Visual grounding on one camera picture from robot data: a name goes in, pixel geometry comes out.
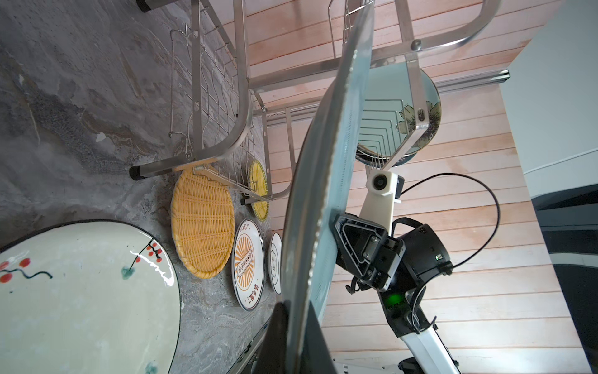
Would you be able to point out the large orange sunburst plate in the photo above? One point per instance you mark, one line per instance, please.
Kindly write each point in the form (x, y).
(247, 265)

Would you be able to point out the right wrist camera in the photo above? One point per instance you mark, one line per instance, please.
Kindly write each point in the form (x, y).
(384, 190)

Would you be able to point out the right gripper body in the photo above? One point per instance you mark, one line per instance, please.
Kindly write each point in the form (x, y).
(382, 257)

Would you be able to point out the light green flower plate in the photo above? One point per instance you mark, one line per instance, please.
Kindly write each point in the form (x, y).
(388, 116)

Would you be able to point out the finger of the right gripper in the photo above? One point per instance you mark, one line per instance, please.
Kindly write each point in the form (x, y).
(358, 242)

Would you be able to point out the orange woven pattern plate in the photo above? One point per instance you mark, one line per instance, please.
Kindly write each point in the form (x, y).
(202, 224)

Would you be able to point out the large teal plate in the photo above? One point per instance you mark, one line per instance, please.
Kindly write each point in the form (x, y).
(320, 190)

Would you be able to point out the white plate black cloud motif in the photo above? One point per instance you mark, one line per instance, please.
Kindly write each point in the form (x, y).
(274, 255)

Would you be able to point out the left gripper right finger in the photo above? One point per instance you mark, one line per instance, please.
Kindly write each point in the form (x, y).
(315, 358)

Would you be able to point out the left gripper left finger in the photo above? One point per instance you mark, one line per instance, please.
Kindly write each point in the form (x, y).
(272, 356)

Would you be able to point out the yellow woven pattern plate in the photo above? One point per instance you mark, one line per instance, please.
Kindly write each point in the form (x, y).
(258, 185)

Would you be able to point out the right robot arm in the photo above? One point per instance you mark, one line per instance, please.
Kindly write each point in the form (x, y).
(399, 270)

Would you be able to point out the cream floral plate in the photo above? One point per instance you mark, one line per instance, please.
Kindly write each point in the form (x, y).
(88, 297)

